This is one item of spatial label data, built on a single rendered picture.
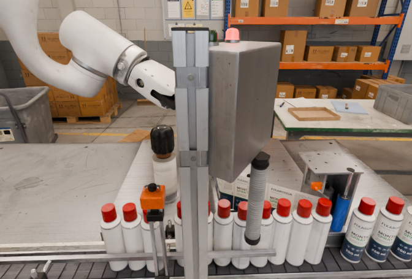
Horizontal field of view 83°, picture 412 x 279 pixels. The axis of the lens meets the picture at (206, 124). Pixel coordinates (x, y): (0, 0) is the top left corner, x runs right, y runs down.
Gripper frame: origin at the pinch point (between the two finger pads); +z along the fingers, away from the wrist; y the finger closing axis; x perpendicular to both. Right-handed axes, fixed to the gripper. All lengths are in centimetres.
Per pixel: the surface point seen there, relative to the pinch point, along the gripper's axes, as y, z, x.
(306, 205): 4.7, 35.4, 8.1
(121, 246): -8.0, 2.0, 42.0
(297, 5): 467, 40, -73
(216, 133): -16.2, 4.2, -5.8
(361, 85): 381, 195, -22
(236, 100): -17.0, 3.7, -11.7
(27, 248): -11, -20, 62
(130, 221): -7.0, 0.5, 32.7
